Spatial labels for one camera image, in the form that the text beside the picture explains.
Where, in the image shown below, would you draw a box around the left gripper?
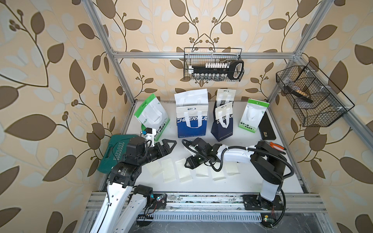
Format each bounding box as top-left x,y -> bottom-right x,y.
136,139 -> 176,167

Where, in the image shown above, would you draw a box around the blue white Cheerful bag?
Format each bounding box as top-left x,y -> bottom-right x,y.
176,105 -> 208,138

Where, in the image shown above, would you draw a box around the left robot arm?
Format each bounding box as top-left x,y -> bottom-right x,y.
90,136 -> 177,233

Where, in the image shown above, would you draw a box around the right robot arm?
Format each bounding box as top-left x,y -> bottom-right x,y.
182,137 -> 295,202

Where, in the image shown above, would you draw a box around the green white bag left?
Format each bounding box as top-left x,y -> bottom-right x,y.
135,94 -> 170,141

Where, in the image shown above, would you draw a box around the green white bag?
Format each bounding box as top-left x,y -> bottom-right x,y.
239,99 -> 270,133
135,94 -> 170,141

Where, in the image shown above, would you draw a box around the navy bag front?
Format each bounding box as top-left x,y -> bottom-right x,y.
211,102 -> 234,142

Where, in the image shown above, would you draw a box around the navy bag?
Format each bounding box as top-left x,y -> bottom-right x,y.
211,102 -> 234,142
214,89 -> 236,108

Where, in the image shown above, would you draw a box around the green tool case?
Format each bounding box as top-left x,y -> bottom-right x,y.
98,135 -> 137,174

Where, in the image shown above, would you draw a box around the large white paper bag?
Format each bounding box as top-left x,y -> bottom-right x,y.
174,89 -> 208,107

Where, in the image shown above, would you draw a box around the navy bag rear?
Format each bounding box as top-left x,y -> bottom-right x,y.
214,89 -> 236,108

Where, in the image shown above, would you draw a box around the green white bag right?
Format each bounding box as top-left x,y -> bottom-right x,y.
239,99 -> 270,133

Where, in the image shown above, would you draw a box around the black box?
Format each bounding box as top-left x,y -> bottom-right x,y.
258,112 -> 276,141

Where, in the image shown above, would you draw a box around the black socket set holder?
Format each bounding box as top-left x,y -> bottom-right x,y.
186,60 -> 244,82

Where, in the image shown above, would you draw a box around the dark tool in basket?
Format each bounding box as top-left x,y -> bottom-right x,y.
285,85 -> 313,103

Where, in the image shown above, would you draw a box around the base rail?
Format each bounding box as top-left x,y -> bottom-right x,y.
78,191 -> 333,233

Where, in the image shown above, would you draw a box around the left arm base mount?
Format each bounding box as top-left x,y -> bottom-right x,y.
136,193 -> 168,227

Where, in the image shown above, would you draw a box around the orange handled pliers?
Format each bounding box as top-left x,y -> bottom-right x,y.
269,142 -> 287,151

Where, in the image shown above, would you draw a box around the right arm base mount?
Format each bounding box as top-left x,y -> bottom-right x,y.
242,190 -> 287,229

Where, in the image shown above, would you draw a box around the back wire basket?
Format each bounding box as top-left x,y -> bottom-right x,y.
183,47 -> 244,82

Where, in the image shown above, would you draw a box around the wire basket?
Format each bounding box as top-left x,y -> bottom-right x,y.
183,47 -> 244,82
276,61 -> 355,127

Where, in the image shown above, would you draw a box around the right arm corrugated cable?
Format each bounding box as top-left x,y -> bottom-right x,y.
182,139 -> 295,228

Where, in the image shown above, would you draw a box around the aluminium frame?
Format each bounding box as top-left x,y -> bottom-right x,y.
85,1 -> 373,135

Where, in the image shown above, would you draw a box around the right wire basket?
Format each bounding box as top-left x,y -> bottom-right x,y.
276,61 -> 355,127

